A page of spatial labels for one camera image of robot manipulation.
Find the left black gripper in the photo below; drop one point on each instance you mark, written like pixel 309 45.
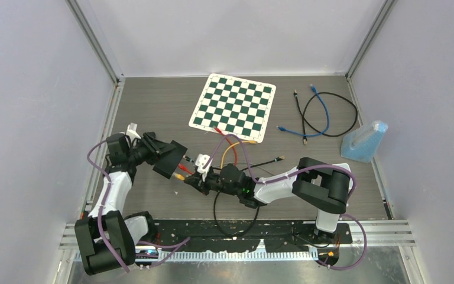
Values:
pixel 153 154

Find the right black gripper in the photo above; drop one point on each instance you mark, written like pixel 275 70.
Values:
pixel 196 180

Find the black network switch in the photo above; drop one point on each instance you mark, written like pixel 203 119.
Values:
pixel 166 166

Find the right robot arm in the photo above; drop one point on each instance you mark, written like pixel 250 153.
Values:
pixel 327 187

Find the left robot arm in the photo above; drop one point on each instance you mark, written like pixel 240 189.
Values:
pixel 106 239

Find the green white chessboard mat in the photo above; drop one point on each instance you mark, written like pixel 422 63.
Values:
pixel 235 106

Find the white router box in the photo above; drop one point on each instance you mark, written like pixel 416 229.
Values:
pixel 344 166

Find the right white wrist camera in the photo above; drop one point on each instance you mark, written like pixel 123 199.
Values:
pixel 203 162

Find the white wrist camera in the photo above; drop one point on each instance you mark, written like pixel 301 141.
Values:
pixel 203 162
pixel 131 131

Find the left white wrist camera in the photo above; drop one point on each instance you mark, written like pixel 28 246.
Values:
pixel 131 131

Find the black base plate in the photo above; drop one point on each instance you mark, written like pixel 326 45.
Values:
pixel 238 236

